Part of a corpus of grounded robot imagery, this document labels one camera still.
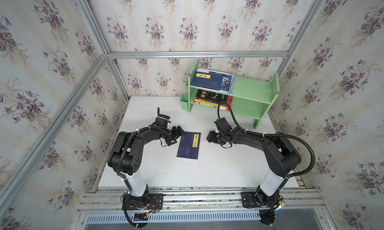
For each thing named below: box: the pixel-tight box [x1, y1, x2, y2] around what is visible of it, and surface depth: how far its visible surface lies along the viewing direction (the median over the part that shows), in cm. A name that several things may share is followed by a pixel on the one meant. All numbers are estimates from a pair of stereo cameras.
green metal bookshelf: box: [180, 59, 280, 130], surface depth 95 cm
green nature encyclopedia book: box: [194, 100, 226, 111], surface depth 99 cm
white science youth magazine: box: [196, 68, 236, 94], surface depth 94 cm
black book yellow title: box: [195, 89, 228, 104], surface depth 98 cm
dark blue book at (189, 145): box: [176, 131, 201, 160], surface depth 94 cm
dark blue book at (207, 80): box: [190, 71, 224, 91], surface depth 92 cm
